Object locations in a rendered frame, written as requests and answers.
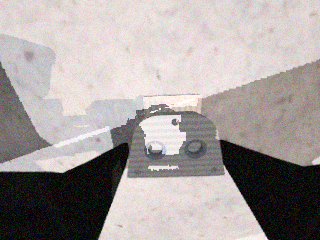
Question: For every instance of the grey plate with two round holes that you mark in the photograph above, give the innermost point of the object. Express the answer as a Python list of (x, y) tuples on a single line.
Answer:
[(175, 136)]

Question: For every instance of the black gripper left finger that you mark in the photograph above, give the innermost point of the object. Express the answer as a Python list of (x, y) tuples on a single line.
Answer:
[(78, 199)]

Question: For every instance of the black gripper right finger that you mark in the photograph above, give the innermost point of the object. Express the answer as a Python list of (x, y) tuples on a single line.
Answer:
[(284, 197)]

